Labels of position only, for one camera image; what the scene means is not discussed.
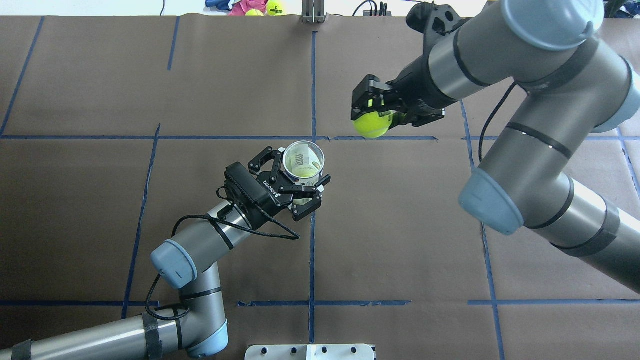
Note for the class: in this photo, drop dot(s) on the aluminium frame post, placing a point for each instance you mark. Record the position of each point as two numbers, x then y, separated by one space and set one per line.
313 11

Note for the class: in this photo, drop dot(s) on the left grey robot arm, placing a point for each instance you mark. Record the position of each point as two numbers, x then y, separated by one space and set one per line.
184 307

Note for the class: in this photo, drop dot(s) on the spare tennis ball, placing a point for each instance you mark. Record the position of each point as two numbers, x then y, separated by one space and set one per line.
276 8
254 13

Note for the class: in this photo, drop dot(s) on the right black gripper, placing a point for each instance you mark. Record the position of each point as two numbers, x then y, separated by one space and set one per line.
416 86

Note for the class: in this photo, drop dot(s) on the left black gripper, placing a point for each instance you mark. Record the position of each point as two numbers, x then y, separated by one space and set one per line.
268 198

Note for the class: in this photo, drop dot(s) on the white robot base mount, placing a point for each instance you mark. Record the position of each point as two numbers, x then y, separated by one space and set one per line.
334 351

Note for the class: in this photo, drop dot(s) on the pink cloth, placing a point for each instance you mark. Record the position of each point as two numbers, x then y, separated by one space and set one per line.
241 7

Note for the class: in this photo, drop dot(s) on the yellow-green tennis ball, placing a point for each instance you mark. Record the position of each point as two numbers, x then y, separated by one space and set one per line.
373 124

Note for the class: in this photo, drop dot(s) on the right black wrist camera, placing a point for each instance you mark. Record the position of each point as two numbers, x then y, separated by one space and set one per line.
434 22

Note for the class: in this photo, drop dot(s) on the blue cloth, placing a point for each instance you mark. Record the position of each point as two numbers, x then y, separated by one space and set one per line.
220 5

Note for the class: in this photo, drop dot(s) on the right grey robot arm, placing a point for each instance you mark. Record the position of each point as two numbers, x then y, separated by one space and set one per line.
575 85

